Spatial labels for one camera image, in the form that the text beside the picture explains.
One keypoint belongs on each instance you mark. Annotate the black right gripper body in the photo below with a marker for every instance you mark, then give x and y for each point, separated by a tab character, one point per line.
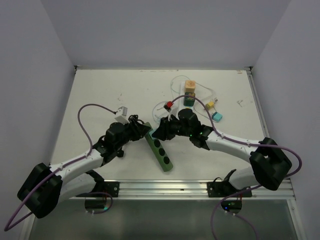
175	127

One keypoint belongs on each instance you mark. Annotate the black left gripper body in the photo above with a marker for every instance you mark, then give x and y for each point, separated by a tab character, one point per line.
130	133

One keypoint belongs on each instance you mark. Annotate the mint USB charger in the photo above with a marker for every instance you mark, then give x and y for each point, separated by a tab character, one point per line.
151	134

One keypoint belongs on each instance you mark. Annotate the green power strip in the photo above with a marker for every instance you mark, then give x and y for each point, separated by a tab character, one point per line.
158	150

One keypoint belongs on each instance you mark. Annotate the white power strip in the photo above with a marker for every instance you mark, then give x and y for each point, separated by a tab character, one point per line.
181	93

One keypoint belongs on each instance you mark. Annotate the dark green cube adapter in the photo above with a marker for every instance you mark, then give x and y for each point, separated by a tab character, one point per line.
188	100

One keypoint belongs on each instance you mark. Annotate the teal USB charger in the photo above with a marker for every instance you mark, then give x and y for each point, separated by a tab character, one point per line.
216	117

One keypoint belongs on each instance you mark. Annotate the yellow USB charger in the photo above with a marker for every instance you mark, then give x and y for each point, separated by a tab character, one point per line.
210	105

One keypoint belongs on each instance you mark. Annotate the orange cube socket adapter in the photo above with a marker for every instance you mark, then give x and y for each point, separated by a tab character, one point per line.
190	86

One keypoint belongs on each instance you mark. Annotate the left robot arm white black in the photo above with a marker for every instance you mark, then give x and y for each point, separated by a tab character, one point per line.
42	188

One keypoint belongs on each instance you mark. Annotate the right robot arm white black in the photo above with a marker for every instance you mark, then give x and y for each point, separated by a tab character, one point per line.
268	163

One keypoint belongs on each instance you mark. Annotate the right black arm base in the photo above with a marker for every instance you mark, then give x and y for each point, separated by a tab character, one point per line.
219	188

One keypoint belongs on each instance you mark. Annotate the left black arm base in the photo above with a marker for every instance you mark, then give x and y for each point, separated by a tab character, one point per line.
109	187

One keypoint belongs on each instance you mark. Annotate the white three-pin plug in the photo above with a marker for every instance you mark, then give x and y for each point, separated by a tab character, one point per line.
215	100

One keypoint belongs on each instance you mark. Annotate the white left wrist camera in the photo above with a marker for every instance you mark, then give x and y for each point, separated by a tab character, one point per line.
121	115

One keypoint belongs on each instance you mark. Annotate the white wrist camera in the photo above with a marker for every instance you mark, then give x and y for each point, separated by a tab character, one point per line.
121	115
171	108

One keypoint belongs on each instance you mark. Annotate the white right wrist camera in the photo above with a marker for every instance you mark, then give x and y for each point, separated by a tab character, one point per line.
171	108

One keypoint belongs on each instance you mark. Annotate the aluminium mounting rail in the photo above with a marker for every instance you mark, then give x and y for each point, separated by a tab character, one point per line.
141	189

